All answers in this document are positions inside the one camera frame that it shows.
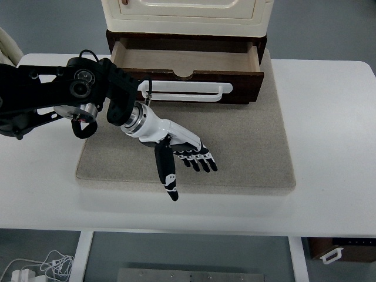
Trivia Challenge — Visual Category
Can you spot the cream ribbed hose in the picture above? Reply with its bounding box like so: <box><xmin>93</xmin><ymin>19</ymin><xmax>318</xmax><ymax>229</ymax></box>
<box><xmin>0</xmin><ymin>26</ymin><xmax>24</xmax><ymax>67</ymax></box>

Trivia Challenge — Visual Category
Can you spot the white power adapter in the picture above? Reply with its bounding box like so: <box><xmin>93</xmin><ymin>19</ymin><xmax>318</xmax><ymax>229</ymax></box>
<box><xmin>11</xmin><ymin>268</ymin><xmax>36</xmax><ymax>282</ymax></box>

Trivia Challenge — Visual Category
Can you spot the white table leg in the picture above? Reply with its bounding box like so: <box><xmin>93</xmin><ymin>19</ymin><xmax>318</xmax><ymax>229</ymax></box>
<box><xmin>69</xmin><ymin>231</ymin><xmax>94</xmax><ymax>282</ymax></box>
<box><xmin>288</xmin><ymin>236</ymin><xmax>309</xmax><ymax>282</ymax></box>

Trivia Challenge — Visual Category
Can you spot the white drawer handle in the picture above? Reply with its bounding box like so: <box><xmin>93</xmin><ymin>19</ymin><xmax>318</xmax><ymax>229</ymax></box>
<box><xmin>152</xmin><ymin>80</ymin><xmax>233</xmax><ymax>102</ymax></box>

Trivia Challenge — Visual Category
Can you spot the white cable on floor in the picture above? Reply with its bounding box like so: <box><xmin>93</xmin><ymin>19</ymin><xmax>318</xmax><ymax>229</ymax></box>
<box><xmin>0</xmin><ymin>250</ymin><xmax>75</xmax><ymax>282</ymax></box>

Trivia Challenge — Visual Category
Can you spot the beige fabric pad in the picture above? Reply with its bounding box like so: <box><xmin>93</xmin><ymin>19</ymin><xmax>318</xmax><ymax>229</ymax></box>
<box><xmin>76</xmin><ymin>52</ymin><xmax>296</xmax><ymax>196</ymax></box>

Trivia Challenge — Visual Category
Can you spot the dark wooden drawer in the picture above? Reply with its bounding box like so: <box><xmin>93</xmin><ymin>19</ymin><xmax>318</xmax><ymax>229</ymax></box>
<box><xmin>111</xmin><ymin>39</ymin><xmax>264</xmax><ymax>105</ymax></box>

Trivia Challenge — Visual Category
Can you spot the dark wooden cabinet base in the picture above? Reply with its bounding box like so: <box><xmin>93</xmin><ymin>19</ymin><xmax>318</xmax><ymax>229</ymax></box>
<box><xmin>106</xmin><ymin>30</ymin><xmax>267</xmax><ymax>61</ymax></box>

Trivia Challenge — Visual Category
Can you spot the brown box with handle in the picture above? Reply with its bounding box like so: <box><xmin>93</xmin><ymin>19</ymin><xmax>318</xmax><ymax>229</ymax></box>
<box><xmin>308</xmin><ymin>237</ymin><xmax>375</xmax><ymax>264</ymax></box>

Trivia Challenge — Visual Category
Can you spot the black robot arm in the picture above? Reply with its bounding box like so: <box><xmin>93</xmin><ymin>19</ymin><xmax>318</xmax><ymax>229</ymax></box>
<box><xmin>1</xmin><ymin>56</ymin><xmax>141</xmax><ymax>140</ymax></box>

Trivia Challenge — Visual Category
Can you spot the white table leg right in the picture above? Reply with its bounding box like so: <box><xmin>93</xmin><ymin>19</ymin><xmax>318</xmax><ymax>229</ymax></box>
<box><xmin>288</xmin><ymin>236</ymin><xmax>309</xmax><ymax>282</ymax></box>

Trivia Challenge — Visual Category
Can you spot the white table leg left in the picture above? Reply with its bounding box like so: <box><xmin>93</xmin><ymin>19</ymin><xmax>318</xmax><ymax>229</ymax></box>
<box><xmin>69</xmin><ymin>231</ymin><xmax>94</xmax><ymax>282</ymax></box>

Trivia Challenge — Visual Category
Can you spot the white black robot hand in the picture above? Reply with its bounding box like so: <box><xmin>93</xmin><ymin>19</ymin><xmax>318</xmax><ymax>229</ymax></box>
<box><xmin>120</xmin><ymin>102</ymin><xmax>217</xmax><ymax>201</ymax></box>

